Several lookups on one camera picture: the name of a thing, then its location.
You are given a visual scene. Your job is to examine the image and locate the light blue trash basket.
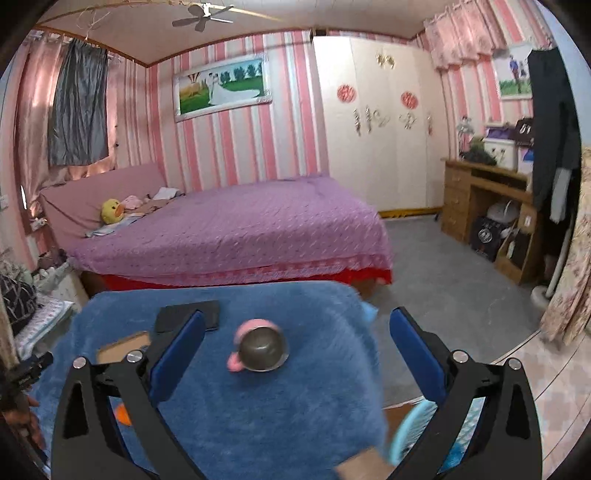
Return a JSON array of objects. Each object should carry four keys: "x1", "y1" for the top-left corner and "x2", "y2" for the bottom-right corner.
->
[{"x1": 386, "y1": 396, "x2": 486, "y2": 474}]

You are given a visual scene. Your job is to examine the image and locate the person's left hand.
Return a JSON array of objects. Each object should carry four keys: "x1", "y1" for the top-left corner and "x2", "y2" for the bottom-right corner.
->
[{"x1": 2, "y1": 395, "x2": 46, "y2": 450}]

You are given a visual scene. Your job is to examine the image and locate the polka dot cushion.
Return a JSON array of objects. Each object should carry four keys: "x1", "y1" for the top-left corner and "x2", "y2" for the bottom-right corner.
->
[{"x1": 14, "y1": 297, "x2": 75, "y2": 361}]

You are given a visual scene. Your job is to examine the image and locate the black patterned bag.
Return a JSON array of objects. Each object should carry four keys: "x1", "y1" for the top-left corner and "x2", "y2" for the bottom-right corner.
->
[{"x1": 1, "y1": 275, "x2": 37, "y2": 336}]

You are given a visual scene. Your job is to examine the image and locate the tan phone case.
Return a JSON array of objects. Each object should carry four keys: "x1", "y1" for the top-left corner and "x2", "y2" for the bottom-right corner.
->
[{"x1": 96, "y1": 331, "x2": 151, "y2": 364}]

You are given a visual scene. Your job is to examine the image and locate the black phone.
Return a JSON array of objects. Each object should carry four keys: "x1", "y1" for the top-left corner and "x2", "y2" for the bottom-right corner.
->
[{"x1": 153, "y1": 300, "x2": 221, "y2": 334}]

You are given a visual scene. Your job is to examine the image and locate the floral curtain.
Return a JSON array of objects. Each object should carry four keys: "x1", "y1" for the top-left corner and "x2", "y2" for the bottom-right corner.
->
[{"x1": 540, "y1": 146, "x2": 591, "y2": 346}]

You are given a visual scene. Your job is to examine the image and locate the blue quilted blanket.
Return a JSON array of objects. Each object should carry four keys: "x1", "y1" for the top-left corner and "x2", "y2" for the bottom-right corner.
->
[{"x1": 32, "y1": 281, "x2": 388, "y2": 479}]

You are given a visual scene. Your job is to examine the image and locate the pink steel mug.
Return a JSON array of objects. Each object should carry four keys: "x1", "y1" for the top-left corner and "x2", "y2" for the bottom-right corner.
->
[{"x1": 226, "y1": 319, "x2": 290, "y2": 373}]

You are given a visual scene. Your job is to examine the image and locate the bed with purple cover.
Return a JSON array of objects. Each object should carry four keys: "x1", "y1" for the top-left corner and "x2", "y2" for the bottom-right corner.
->
[{"x1": 41, "y1": 163, "x2": 393, "y2": 290}]

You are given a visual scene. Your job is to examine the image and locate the yellow duck plush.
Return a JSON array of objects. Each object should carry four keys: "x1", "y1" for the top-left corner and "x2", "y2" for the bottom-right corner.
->
[{"x1": 100, "y1": 199, "x2": 125, "y2": 225}]

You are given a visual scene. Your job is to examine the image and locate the black bag under desk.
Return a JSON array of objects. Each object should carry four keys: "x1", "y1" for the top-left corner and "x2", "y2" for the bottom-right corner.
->
[{"x1": 469, "y1": 216, "x2": 508, "y2": 262}]

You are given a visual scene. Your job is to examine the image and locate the wooden desk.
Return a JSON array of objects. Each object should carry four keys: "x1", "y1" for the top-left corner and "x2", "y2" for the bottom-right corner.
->
[{"x1": 441, "y1": 159, "x2": 542, "y2": 285}]

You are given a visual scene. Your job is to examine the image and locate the grey window curtain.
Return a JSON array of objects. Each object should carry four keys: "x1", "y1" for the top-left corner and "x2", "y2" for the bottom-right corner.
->
[{"x1": 47, "y1": 39, "x2": 108, "y2": 167}]

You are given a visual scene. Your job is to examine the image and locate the black hanging jacket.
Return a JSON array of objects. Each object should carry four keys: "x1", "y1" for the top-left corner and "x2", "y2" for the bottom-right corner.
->
[{"x1": 528, "y1": 48, "x2": 581, "y2": 223}]

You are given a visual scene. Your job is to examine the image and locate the white storage box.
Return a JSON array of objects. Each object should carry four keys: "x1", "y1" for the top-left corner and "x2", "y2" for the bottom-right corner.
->
[{"x1": 483, "y1": 138, "x2": 518, "y2": 171}]

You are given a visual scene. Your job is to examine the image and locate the white wardrobe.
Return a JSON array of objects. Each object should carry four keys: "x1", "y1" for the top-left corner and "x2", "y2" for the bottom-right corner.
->
[{"x1": 312, "y1": 36, "x2": 450, "y2": 212}]

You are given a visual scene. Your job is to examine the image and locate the framed couple photo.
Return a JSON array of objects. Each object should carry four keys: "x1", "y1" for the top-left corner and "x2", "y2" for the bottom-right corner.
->
[{"x1": 493, "y1": 42, "x2": 533, "y2": 100}]

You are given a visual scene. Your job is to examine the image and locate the framed wedding photo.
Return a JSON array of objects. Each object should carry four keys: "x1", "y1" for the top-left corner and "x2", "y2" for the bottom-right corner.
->
[{"x1": 173, "y1": 53, "x2": 273, "y2": 122}]

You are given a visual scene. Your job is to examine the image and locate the pink window valance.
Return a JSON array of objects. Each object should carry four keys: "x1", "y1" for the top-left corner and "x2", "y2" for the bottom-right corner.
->
[{"x1": 424, "y1": 1, "x2": 554, "y2": 70}]

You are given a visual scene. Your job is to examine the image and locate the ceiling fan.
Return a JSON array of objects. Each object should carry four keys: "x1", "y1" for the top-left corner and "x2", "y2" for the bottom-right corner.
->
[{"x1": 171, "y1": 3, "x2": 235, "y2": 33}]

